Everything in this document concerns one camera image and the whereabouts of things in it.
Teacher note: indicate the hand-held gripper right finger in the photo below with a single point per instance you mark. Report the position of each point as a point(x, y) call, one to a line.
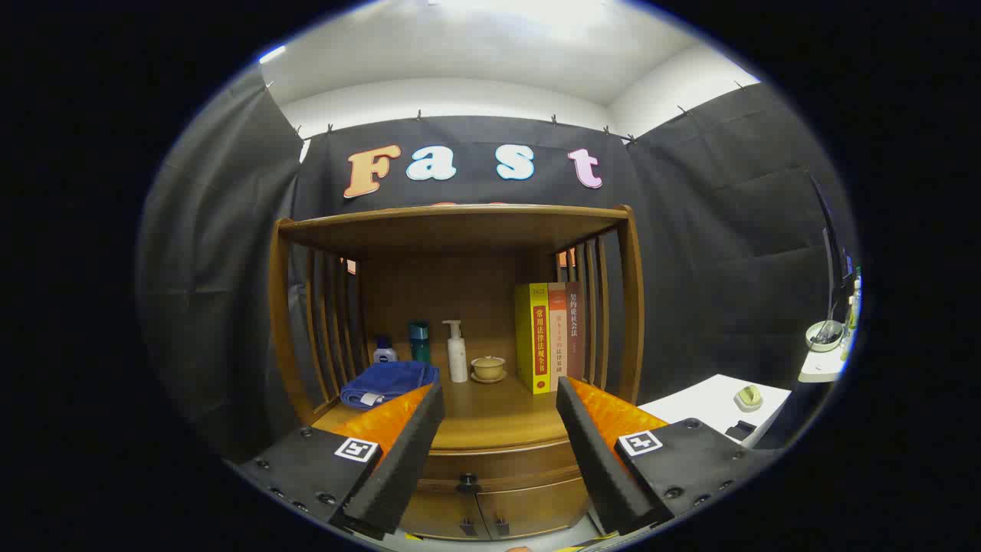
point(598, 460)

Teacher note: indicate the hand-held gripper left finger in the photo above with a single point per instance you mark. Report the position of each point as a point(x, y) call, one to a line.
point(406, 460)

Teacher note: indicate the wooden drawer with black knob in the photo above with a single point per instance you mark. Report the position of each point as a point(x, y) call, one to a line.
point(510, 464)

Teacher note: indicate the wooden cabinet door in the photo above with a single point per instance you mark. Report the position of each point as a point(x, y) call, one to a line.
point(536, 510)
point(437, 515)

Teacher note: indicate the wooden countertop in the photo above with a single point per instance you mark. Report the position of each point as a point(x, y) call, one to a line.
point(490, 418)

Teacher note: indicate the white side cabinet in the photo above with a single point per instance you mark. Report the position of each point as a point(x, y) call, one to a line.
point(701, 402)

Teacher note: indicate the wooden cabinet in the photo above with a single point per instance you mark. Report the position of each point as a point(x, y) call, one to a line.
point(452, 230)

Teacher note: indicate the blue folded towel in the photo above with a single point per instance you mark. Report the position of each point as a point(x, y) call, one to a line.
point(387, 382)

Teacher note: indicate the small blue-capped white bottle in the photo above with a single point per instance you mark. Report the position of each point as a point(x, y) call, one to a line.
point(385, 353)

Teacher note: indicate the white pump bottle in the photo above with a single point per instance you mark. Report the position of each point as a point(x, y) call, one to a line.
point(457, 360)

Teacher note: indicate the teal cylindrical bottle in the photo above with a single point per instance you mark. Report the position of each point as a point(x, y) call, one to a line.
point(419, 343)

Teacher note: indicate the beige lidded teacup with saucer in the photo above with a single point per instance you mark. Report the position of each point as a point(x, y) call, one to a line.
point(488, 367)

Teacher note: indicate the brown-spined book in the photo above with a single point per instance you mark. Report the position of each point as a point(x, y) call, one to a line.
point(575, 330)

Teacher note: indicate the orange-spined book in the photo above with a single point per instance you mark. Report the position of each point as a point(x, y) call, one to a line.
point(558, 330)

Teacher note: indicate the thick yellow book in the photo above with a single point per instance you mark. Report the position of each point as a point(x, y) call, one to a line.
point(533, 337)

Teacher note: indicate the small black object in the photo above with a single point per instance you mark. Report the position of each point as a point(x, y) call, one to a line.
point(740, 430)

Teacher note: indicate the small green and white object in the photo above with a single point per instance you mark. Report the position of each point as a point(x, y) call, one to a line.
point(749, 399)

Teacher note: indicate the white bowl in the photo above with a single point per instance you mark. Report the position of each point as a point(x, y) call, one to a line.
point(824, 337)

